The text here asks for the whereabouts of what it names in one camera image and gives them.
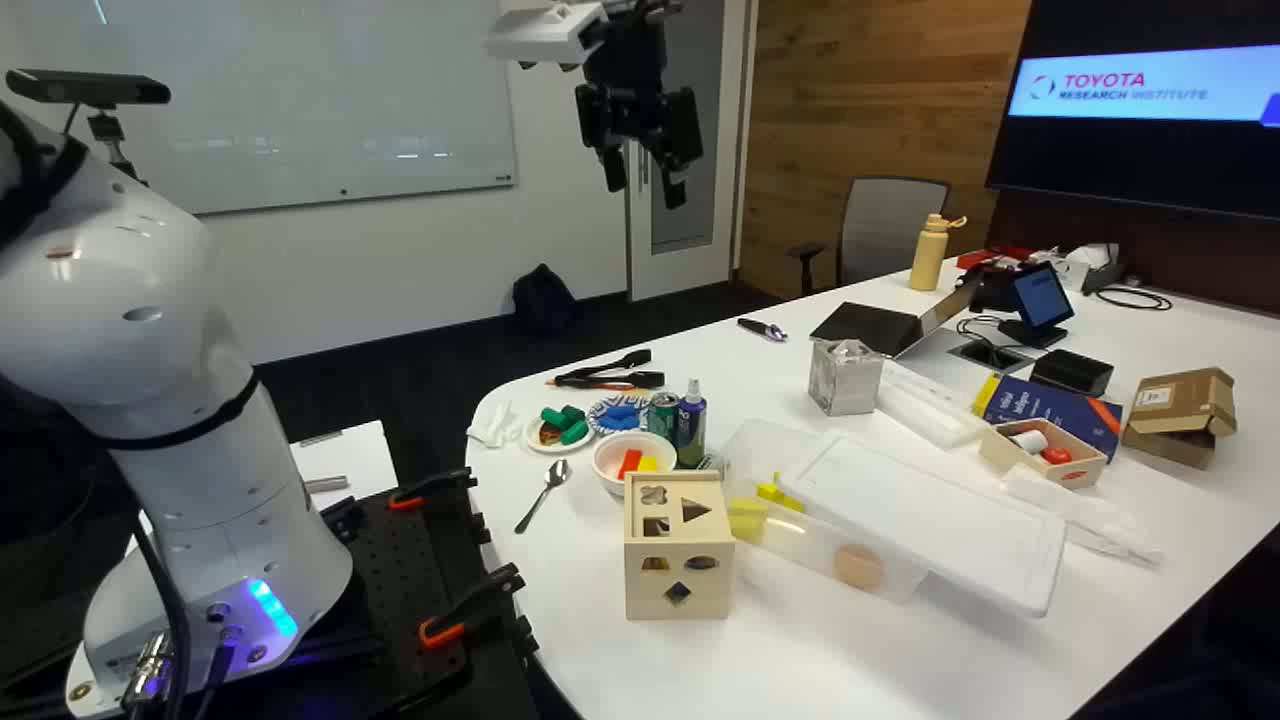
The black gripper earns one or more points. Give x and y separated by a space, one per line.
635 66

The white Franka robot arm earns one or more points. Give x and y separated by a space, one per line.
135 332

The yellow cube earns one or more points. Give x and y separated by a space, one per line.
653 466

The glass panel door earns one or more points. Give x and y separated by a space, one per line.
692 226

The black backpack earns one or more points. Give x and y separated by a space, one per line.
546 300

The black marker pen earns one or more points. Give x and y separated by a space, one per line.
763 328

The grey office chair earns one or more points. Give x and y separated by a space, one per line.
885 226

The blue toy blocks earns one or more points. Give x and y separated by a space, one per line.
616 415

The blue patterned plate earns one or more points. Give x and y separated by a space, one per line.
616 415

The green soda can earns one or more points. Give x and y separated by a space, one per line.
663 419

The black laptop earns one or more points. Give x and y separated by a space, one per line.
865 324

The green toy block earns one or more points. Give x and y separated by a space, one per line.
572 424
554 430

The yellow water bottle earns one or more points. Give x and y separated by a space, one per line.
930 255

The white plate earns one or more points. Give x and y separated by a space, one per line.
562 439

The square metal tin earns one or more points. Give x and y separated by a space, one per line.
845 378

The white bowl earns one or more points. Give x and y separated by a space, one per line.
635 482

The metal spoon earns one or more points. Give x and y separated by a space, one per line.
540 496

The black cloth bag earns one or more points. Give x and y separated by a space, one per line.
993 286

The clear plastic box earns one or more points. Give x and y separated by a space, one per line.
932 401

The yellow plastic toy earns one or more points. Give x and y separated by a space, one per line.
750 518

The black orange clamp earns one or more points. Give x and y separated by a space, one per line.
467 605
426 489

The wooden shape sorter box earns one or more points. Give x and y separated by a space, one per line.
679 545

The white paper sheet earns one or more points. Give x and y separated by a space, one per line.
348 452

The tablet on stand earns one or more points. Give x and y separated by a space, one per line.
1042 296

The clear plastic container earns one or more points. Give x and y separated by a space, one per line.
801 533

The round wooden disc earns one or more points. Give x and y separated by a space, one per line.
861 569

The small black box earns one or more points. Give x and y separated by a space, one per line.
1068 374

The blue flat box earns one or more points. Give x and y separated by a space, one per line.
1052 407

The black mounting board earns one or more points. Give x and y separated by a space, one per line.
387 575

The small wooden tray box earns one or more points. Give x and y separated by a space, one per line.
1044 462

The long clear plastic sleeve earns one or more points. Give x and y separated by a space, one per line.
1082 522

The cardboard box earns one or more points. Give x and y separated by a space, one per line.
1183 407

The wall whiteboard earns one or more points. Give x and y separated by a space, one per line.
294 104

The wall television screen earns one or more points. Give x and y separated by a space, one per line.
1146 94

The camera on tripod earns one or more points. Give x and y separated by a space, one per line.
85 91

